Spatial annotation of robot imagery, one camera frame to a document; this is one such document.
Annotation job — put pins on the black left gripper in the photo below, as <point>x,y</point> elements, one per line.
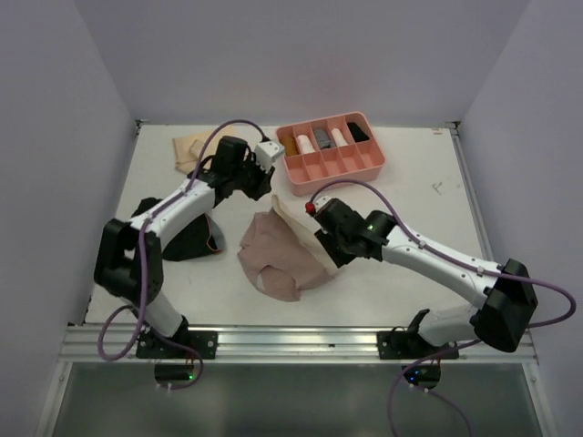
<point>262,183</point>

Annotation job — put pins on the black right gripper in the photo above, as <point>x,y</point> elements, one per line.
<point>339,257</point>

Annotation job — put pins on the pink underwear cream waistband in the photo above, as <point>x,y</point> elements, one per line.
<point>280,256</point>

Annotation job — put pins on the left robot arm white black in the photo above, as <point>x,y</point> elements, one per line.
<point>130,258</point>

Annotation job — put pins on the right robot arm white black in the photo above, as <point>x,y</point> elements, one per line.
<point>499,301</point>

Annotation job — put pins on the brown rolled underwear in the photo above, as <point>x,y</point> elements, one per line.
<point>290,146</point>

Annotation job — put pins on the black underwear orange trim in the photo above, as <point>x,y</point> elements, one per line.
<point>201,238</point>

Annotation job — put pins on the grey rolled underwear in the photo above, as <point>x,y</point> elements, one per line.
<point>322,138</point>

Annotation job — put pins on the beige underwear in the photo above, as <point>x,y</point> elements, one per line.
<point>187,151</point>

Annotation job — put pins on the black rolled underwear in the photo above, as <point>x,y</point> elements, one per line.
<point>359,132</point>

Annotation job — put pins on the pink divided organizer tray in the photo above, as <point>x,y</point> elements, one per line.
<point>308,172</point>

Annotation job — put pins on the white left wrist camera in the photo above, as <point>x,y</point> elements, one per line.
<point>267,153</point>

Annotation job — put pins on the right wrist camera red cap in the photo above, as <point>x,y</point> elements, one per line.
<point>314,206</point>

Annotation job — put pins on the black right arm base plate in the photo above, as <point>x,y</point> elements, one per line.
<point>405,343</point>

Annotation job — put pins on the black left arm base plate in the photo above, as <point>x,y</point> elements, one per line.
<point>153,346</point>

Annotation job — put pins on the aluminium table frame rail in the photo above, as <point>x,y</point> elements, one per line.
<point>425,178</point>

